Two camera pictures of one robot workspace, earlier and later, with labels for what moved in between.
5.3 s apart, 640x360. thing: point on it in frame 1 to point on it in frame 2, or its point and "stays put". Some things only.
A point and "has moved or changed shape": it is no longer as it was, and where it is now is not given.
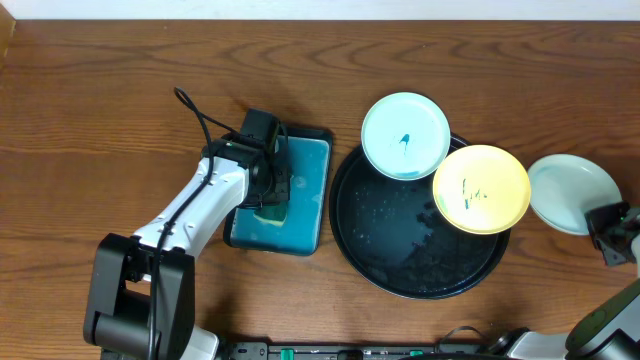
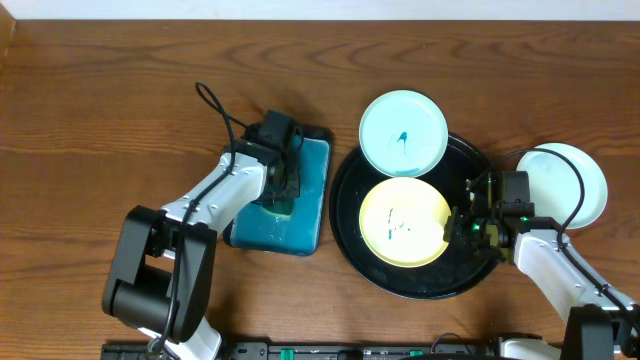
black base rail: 357,351 stays put
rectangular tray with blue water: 310,153 stays put
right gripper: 603,220 to 454,230
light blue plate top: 406,136 stays put
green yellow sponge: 275,214 has moved or changed shape
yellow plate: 481,189 to 402,222
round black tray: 391,235 stays put
